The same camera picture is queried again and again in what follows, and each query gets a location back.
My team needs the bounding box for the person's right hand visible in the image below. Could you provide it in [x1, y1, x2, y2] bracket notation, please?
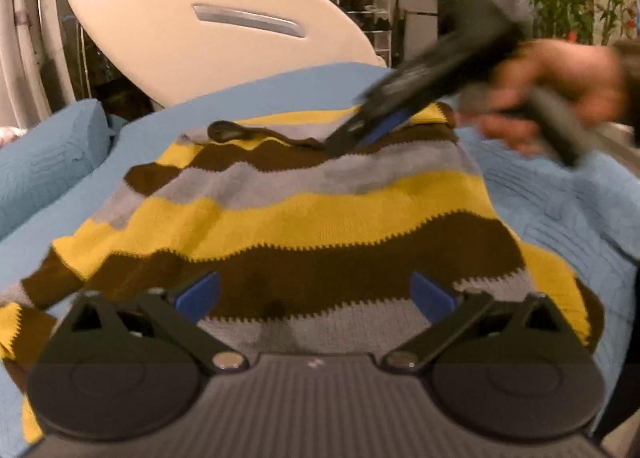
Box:
[479, 38, 631, 155]

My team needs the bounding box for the blue pillow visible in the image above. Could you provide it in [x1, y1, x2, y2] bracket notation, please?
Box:
[0, 98, 115, 239]

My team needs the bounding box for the white oval board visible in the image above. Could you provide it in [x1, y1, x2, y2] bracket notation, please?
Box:
[64, 0, 389, 112]

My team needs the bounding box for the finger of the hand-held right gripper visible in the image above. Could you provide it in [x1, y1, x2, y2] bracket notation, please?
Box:
[356, 105, 417, 148]
[324, 108, 373, 158]

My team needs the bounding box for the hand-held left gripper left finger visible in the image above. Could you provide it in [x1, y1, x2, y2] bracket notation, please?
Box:
[67, 270, 249, 373]

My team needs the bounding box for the striped knitted sweater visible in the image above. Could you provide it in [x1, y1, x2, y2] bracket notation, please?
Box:
[0, 100, 606, 445]

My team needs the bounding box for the white shoe rack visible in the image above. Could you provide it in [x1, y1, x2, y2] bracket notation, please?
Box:
[334, 0, 394, 65]

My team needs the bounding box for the silver patterned cylinder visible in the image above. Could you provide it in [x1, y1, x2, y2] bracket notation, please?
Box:
[0, 0, 68, 121]

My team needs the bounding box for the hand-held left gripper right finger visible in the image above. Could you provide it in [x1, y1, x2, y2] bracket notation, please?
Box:
[382, 270, 573, 373]

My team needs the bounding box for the white cabinet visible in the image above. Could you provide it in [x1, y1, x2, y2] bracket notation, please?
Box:
[399, 0, 449, 64]

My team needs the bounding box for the blue quilted blanket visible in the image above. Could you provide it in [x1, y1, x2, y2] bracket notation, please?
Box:
[0, 60, 640, 458]

